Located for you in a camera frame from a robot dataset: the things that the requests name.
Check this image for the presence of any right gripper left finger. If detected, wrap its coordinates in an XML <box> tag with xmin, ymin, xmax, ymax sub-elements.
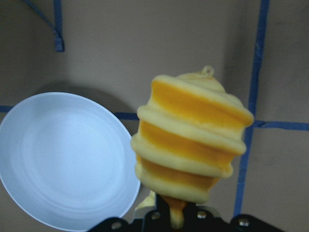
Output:
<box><xmin>155</xmin><ymin>193</ymin><xmax>170</xmax><ymax>218</ymax></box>

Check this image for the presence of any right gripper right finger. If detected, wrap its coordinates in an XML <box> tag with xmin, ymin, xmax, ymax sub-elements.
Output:
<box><xmin>183</xmin><ymin>203</ymin><xmax>199</xmax><ymax>218</ymax></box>

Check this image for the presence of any striped bread roll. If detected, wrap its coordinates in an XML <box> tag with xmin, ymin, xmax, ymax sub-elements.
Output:
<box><xmin>131</xmin><ymin>66</ymin><xmax>254</xmax><ymax>229</ymax></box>

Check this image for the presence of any blue plate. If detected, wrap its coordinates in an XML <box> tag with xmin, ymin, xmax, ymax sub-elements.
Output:
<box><xmin>0</xmin><ymin>92</ymin><xmax>140</xmax><ymax>232</ymax></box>

